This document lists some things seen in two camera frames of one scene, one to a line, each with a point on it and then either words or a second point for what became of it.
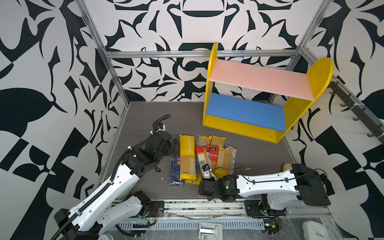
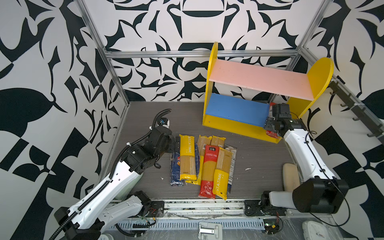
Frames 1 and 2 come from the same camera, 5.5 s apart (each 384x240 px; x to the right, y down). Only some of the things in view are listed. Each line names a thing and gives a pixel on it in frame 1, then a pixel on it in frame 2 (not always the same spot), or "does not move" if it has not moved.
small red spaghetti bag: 202,158 -> 269,133
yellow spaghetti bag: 187,160 does not move
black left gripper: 169,149 does not move
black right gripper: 209,199 -> 268,123
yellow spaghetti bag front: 224,162 does not move
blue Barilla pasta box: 175,168 does not move
